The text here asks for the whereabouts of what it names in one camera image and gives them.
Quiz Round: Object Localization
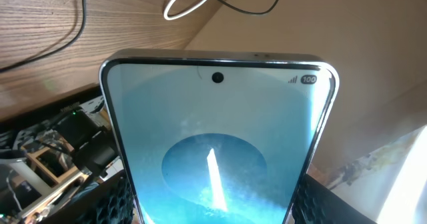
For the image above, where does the white power strip cord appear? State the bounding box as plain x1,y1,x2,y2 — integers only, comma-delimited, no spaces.
163,0,224,21

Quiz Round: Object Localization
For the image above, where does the cyan screen smartphone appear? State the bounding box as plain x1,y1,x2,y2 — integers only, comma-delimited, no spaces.
99,49,340,223

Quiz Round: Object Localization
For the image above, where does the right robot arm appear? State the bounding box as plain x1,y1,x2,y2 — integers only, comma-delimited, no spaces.
49,107,119,177

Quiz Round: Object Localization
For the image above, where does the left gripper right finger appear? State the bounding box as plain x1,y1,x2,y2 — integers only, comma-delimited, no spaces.
292,174,376,224

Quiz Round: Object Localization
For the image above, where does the black right camera cable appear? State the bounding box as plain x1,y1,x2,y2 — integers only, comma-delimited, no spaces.
0,0,89,73

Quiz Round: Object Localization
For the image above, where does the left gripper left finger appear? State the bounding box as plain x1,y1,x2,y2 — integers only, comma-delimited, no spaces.
41,171,134,224

